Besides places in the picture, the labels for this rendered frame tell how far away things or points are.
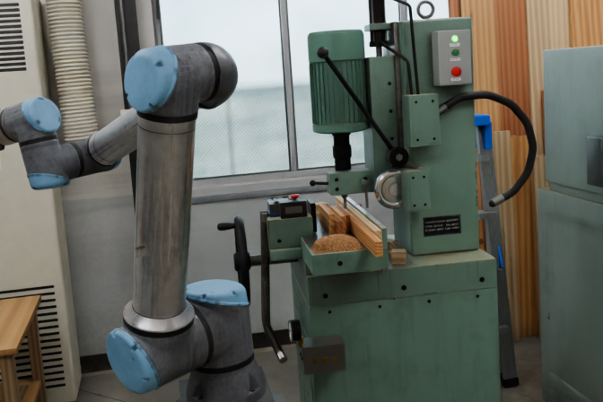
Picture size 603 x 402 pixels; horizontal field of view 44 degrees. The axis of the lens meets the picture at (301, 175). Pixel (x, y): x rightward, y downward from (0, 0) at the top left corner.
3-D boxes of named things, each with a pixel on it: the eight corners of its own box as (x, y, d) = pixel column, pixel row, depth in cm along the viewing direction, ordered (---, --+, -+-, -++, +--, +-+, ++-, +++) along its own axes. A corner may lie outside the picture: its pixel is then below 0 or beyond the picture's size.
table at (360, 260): (260, 233, 259) (259, 216, 259) (346, 226, 263) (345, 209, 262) (278, 280, 200) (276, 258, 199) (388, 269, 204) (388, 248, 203)
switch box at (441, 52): (432, 86, 225) (431, 31, 222) (465, 83, 226) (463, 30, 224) (440, 86, 219) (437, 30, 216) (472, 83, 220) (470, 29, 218)
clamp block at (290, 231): (266, 240, 236) (263, 212, 235) (307, 235, 238) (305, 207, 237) (269, 249, 222) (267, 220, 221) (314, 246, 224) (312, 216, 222)
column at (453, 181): (393, 240, 253) (382, 25, 243) (457, 235, 256) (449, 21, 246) (412, 257, 231) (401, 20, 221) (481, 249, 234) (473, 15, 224)
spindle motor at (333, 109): (309, 131, 241) (302, 34, 237) (362, 127, 244) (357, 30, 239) (317, 135, 224) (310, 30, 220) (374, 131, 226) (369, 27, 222)
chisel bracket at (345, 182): (327, 196, 240) (326, 170, 238) (370, 193, 241) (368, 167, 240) (331, 201, 232) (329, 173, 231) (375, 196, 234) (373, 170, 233)
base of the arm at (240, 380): (269, 405, 171) (265, 364, 169) (186, 417, 169) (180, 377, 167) (262, 369, 189) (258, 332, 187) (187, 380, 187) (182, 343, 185)
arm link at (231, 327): (267, 349, 177) (259, 279, 174) (213, 378, 165) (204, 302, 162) (224, 336, 188) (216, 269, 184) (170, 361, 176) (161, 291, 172)
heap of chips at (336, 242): (309, 247, 210) (308, 233, 210) (358, 241, 212) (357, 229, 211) (314, 254, 201) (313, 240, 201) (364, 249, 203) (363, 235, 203)
